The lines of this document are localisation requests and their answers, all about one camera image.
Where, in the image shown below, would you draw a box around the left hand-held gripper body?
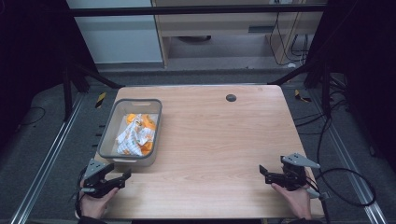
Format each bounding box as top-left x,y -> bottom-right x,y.
80,158 -> 117,199

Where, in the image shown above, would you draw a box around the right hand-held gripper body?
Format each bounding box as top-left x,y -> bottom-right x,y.
270,152 -> 321,192

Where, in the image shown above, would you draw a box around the person's left hand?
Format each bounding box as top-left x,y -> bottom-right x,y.
78,180 -> 120,220

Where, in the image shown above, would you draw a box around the person's right hand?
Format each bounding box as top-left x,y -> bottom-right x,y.
270,182 -> 313,220

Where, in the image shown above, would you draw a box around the beige bin with grey rim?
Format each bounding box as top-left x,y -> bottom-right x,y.
96,98 -> 163,167

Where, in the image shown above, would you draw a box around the orange and white patterned cloth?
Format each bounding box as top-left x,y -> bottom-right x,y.
116,113 -> 158,157

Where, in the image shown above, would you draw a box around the black metal stand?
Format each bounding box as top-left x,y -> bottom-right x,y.
268,60 -> 333,120
61,57 -> 126,123

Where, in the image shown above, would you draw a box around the white cabinet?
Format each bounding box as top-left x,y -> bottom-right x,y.
65,0 -> 164,65

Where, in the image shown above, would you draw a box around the light wooden shelf unit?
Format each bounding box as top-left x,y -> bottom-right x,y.
150,0 -> 325,69

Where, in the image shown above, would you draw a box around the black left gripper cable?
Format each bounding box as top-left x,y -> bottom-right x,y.
74,166 -> 89,218

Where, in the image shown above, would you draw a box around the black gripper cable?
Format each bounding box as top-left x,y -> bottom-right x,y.
304,167 -> 377,208
74,166 -> 89,218

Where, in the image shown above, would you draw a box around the aluminium floor rail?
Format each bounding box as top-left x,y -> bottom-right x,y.
309,89 -> 389,224
8,92 -> 86,224

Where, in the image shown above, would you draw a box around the black floor cables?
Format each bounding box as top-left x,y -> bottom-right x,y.
292,73 -> 354,171

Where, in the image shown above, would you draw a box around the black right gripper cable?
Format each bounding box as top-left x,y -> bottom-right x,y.
304,167 -> 377,208

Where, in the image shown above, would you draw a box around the thin black floor cable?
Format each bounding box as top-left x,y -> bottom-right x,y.
17,106 -> 47,128

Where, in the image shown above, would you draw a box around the black hanging cables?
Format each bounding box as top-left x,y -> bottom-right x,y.
268,11 -> 311,67

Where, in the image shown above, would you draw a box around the black horizontal frame bar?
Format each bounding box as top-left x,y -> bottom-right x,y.
65,4 -> 329,18

